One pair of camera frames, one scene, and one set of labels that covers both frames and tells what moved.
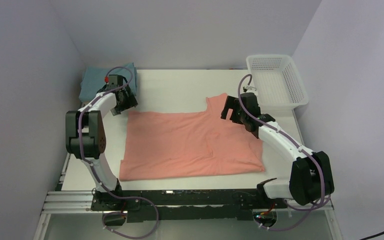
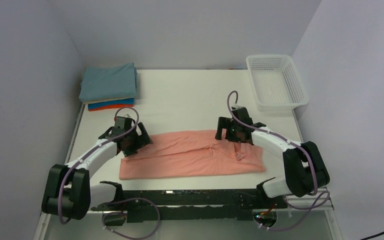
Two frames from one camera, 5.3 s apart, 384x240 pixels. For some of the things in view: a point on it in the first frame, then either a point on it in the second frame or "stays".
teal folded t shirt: (93, 79) stays
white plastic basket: (278, 82) stays
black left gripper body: (128, 102) to (129, 135)
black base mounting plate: (182, 205) stays
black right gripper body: (243, 116) to (234, 136)
